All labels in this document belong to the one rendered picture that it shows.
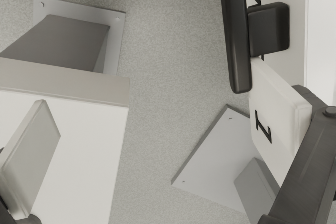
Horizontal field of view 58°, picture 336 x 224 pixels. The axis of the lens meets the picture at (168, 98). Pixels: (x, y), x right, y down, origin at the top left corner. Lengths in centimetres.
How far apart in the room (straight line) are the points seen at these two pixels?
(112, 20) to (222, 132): 63
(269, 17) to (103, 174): 22
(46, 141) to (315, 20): 16
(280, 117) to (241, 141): 118
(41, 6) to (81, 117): 85
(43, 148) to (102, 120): 11
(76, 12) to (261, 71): 96
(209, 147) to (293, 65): 114
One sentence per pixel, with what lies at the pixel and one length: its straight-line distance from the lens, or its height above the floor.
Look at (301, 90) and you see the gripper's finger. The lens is 17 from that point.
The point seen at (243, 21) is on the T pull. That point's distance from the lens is 18.
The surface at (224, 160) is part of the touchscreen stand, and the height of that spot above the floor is 4.
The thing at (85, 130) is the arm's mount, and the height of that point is 83.
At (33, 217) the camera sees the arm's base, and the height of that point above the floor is 84.
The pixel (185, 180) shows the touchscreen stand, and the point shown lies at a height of 3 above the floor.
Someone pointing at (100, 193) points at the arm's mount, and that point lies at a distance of 34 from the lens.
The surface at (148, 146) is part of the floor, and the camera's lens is 132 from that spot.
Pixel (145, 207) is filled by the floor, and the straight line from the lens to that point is 155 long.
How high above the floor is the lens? 108
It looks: 63 degrees down
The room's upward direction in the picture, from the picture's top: 168 degrees clockwise
